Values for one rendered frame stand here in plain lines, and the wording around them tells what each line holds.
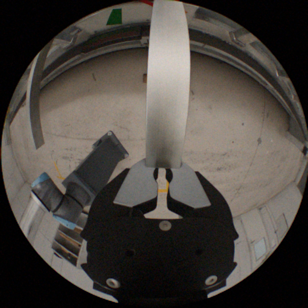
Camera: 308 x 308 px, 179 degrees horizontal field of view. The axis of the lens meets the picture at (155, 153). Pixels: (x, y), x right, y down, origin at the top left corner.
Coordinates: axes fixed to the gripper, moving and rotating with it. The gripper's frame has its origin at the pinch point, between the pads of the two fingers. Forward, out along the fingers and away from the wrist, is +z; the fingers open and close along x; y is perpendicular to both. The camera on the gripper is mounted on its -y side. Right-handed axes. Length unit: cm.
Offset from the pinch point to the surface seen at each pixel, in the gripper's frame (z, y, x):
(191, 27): 11.9, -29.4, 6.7
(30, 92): -2.8, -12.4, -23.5
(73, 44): 11.9, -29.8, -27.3
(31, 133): -2.7, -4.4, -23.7
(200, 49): 65, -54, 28
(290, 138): 65, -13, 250
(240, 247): -14, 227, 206
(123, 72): 82, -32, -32
